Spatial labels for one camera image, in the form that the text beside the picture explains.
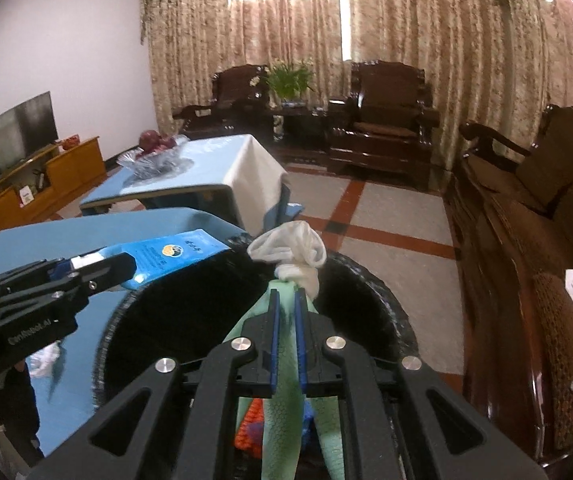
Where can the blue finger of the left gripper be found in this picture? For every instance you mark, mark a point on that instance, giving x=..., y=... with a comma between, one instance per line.
x=99, y=277
x=34, y=274

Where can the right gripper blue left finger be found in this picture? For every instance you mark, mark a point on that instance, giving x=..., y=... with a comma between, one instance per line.
x=184, y=411

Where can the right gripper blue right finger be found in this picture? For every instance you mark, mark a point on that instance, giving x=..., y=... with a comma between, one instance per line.
x=399, y=420

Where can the orange foam fruit net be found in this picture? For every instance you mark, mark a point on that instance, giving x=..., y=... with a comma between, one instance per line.
x=250, y=427

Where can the blue sachet packet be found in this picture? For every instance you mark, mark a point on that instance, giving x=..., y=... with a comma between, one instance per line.
x=156, y=257

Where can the white tissue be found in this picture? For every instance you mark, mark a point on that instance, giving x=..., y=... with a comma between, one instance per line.
x=297, y=253

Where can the blue plastic bag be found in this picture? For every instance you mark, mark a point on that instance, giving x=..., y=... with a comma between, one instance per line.
x=308, y=431

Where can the black lined trash bin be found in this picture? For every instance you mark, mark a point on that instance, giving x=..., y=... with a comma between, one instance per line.
x=189, y=312

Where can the wooden tv cabinet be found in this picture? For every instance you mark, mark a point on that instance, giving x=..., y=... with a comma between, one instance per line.
x=37, y=189

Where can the red ornament on cabinet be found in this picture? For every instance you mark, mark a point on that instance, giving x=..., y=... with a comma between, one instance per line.
x=70, y=142

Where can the flat screen television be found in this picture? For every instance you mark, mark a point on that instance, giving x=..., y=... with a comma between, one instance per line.
x=26, y=129

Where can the glass fruit bowl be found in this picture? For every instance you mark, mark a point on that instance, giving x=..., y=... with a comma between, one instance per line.
x=159, y=163

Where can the red apples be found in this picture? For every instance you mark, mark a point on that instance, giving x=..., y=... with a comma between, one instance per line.
x=150, y=141

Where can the far blue tablecloth table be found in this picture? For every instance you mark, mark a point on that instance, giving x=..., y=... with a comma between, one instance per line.
x=232, y=177

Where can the left dark wooden armchair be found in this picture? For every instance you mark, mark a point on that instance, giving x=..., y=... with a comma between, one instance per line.
x=239, y=105

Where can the dark wooden armchair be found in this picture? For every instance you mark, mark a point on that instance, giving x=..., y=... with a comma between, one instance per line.
x=385, y=123
x=239, y=105

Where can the dark wooden sofa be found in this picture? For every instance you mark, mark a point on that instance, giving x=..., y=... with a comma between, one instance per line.
x=513, y=220

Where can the dark wooden side table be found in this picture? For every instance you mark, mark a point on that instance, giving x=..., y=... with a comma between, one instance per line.
x=300, y=134

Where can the potted green plant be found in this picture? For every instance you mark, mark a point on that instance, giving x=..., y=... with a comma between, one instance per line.
x=287, y=83

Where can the right dark wooden armchair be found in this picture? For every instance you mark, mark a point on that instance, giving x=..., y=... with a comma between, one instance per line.
x=385, y=123

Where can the floral beige curtains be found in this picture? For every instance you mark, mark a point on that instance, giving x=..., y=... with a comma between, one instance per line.
x=499, y=62

